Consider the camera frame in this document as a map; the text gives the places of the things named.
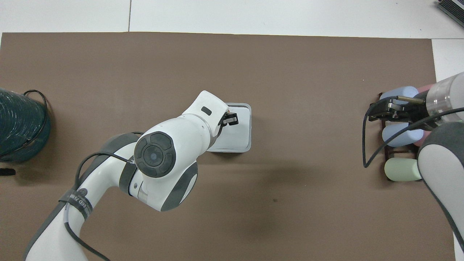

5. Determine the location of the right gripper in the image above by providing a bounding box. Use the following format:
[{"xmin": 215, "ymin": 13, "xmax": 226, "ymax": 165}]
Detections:
[{"xmin": 369, "ymin": 91, "xmax": 441, "ymax": 131}]

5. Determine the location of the white trash can with lid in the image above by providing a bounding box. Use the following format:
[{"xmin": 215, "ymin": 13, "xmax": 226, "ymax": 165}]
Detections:
[{"xmin": 210, "ymin": 103, "xmax": 252, "ymax": 154}]

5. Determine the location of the light blue foam cylinder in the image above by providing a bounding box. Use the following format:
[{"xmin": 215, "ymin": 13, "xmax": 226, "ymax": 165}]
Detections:
[
  {"xmin": 382, "ymin": 121, "xmax": 425, "ymax": 148},
  {"xmin": 380, "ymin": 86, "xmax": 420, "ymax": 106}
]

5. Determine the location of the dark brown rack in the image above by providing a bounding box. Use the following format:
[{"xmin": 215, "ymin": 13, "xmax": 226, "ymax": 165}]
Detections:
[{"xmin": 376, "ymin": 92, "xmax": 422, "ymax": 182}]

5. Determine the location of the light green foam cylinder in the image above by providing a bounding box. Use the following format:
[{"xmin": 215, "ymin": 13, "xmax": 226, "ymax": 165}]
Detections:
[{"xmin": 384, "ymin": 157, "xmax": 423, "ymax": 181}]

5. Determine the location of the black cable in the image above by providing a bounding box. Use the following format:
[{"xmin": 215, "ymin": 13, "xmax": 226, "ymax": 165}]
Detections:
[
  {"xmin": 362, "ymin": 97, "xmax": 464, "ymax": 168},
  {"xmin": 64, "ymin": 131, "xmax": 146, "ymax": 261},
  {"xmin": 22, "ymin": 90, "xmax": 50, "ymax": 147}
]

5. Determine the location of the dark green coiled hose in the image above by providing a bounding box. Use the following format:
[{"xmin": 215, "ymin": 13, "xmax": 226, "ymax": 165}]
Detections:
[{"xmin": 0, "ymin": 88, "xmax": 51, "ymax": 163}]

